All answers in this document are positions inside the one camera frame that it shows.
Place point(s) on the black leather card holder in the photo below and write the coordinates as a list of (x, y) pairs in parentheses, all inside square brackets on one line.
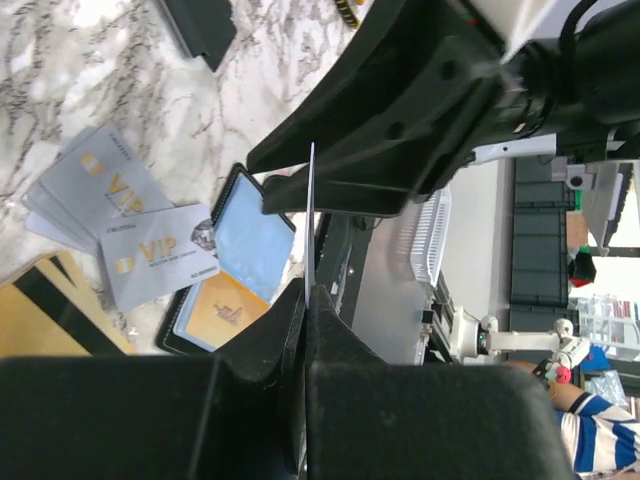
[(253, 248)]

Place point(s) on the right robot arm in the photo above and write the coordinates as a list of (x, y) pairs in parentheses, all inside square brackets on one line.
[(578, 87)]

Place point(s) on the silver grey credit card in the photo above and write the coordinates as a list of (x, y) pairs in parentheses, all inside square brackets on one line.
[(154, 254)]

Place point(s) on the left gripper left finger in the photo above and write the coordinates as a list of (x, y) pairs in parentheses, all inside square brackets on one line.
[(230, 414)]

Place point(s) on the white plastic basket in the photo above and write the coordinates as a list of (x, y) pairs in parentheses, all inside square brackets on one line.
[(428, 242)]

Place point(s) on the gold credit card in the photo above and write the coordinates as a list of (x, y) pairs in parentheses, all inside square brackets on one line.
[(49, 309), (215, 311)]

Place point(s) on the person in striped shirt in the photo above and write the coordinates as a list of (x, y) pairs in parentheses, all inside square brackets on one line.
[(601, 439)]

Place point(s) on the small black card stack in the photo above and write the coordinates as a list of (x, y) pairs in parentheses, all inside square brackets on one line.
[(204, 28)]

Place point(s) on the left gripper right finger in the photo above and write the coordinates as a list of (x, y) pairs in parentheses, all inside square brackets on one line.
[(367, 419)]

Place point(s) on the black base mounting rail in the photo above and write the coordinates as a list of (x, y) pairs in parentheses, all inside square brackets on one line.
[(342, 243)]

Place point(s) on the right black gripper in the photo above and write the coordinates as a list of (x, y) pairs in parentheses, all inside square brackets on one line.
[(394, 117)]

